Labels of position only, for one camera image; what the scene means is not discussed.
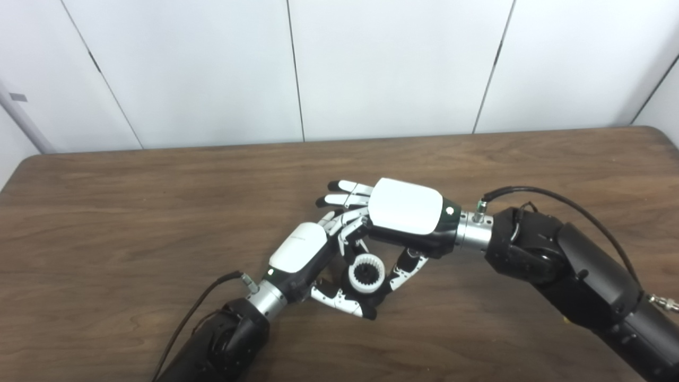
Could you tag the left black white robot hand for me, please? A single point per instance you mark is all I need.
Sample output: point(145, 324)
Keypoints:
point(297, 254)

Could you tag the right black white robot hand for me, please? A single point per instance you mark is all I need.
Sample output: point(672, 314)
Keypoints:
point(406, 209)

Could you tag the round black plastic part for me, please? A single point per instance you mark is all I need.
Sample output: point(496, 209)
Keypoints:
point(374, 300)

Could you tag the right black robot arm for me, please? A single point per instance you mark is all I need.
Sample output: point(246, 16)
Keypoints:
point(573, 276)

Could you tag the grey wall corner post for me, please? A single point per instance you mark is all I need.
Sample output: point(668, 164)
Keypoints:
point(24, 122)

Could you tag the small grey wall tag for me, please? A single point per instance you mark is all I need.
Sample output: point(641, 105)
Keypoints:
point(18, 97)

